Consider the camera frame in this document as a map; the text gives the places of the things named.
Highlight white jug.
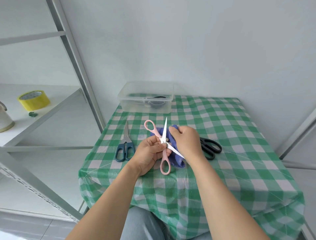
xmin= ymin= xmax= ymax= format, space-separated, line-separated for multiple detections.
xmin=0 ymin=101 xmax=15 ymax=133

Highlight yellow tape roll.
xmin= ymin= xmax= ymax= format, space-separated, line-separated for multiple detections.
xmin=17 ymin=90 xmax=51 ymax=112

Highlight blue cloth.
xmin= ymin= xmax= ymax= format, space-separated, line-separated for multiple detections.
xmin=150 ymin=125 xmax=186 ymax=168

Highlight person's blue jeans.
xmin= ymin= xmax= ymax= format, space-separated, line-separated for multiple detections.
xmin=120 ymin=206 xmax=213 ymax=240

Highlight black item in container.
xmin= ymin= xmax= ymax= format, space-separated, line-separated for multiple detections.
xmin=148 ymin=96 xmax=166 ymax=109

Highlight person's right forearm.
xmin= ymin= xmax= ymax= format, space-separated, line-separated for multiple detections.
xmin=188 ymin=155 xmax=270 ymax=240

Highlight green checked tablecloth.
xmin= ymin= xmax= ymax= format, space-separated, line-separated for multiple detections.
xmin=79 ymin=95 xmax=305 ymax=240

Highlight teal handled scissors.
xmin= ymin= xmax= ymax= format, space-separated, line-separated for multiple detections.
xmin=115 ymin=120 xmax=135 ymax=163

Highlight person's left forearm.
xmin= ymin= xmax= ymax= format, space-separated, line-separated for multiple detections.
xmin=65 ymin=161 xmax=144 ymax=240

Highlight white metal frame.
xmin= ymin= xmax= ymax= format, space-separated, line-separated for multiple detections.
xmin=275 ymin=107 xmax=316 ymax=240

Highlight person's right hand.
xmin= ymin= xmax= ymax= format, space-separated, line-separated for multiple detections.
xmin=169 ymin=125 xmax=207 ymax=166

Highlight white metal shelf rack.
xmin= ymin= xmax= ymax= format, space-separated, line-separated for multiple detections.
xmin=0 ymin=0 xmax=106 ymax=223

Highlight black handled scissors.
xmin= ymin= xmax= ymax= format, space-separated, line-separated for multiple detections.
xmin=199 ymin=137 xmax=223 ymax=161

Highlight person's left hand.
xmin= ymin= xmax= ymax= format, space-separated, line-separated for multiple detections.
xmin=128 ymin=135 xmax=171 ymax=177

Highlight clear plastic container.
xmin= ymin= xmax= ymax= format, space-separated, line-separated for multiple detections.
xmin=118 ymin=81 xmax=174 ymax=114

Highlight pink handled scissors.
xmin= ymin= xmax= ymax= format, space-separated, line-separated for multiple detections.
xmin=144 ymin=117 xmax=185 ymax=175

